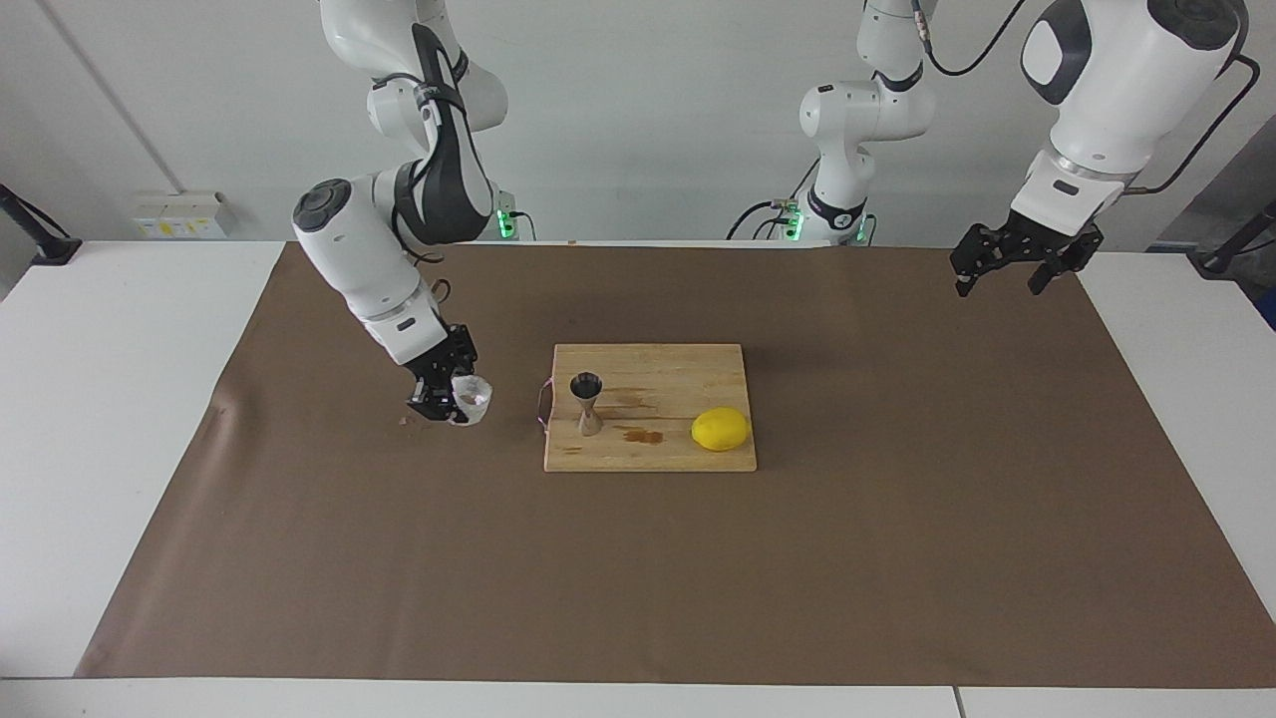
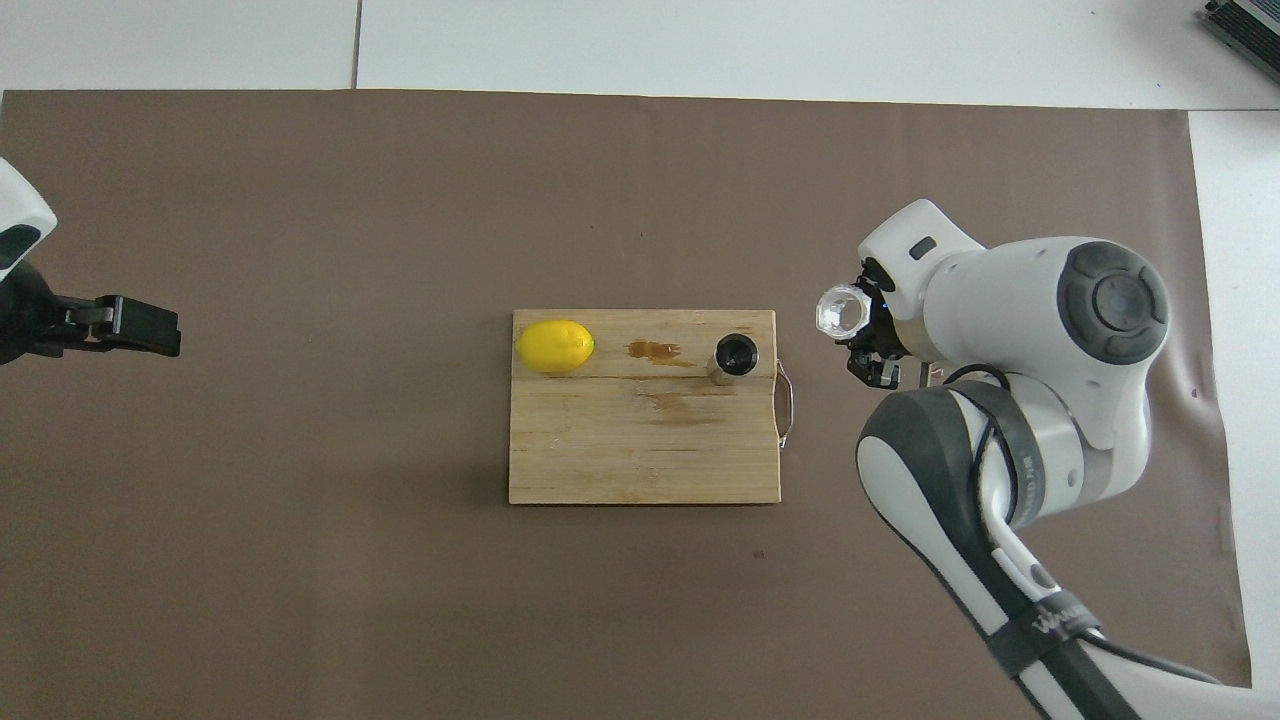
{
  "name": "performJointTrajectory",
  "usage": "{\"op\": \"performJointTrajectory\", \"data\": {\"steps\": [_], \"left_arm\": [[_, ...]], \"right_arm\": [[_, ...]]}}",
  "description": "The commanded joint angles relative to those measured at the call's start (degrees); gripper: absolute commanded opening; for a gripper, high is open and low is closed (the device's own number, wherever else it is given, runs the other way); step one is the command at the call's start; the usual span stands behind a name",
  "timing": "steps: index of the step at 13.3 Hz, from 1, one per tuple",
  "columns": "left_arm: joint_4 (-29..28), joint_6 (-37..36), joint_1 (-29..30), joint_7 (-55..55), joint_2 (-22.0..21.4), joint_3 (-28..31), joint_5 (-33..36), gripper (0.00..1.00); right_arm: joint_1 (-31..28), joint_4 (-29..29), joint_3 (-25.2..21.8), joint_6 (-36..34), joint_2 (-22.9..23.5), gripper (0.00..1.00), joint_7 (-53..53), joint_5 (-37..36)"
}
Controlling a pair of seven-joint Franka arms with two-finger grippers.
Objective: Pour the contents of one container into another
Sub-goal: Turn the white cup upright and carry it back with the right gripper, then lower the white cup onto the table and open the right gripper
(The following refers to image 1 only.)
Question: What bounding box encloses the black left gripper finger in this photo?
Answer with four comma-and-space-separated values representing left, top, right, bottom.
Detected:
1028, 248, 1099, 296
949, 225, 1029, 298

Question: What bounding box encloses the clear glass cup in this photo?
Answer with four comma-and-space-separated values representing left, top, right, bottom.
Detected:
446, 374, 493, 427

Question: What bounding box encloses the steel double jigger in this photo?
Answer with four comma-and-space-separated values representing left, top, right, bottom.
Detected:
568, 372, 605, 438

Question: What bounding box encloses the wooden cutting board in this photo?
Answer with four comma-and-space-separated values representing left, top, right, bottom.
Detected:
536, 343, 758, 474

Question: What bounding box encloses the yellow lemon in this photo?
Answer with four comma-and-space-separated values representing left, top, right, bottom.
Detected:
691, 406, 751, 453

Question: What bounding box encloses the brown paper table mat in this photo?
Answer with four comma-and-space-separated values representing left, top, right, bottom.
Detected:
75, 239, 1276, 689

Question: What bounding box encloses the black camera stand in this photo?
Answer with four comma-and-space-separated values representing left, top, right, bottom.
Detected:
1191, 199, 1276, 278
0, 184, 83, 267

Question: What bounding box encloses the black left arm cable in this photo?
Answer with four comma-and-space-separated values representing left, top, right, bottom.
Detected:
909, 0, 1260, 196

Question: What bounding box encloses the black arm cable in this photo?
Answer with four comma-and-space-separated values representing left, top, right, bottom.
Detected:
392, 25, 472, 305
909, 0, 1260, 196

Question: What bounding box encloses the black base power cable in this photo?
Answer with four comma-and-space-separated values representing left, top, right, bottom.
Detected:
726, 160, 803, 242

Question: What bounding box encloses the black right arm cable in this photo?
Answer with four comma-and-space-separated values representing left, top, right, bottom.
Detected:
392, 25, 472, 305

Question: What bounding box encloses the white wall socket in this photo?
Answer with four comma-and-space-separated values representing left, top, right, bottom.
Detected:
133, 191, 238, 240

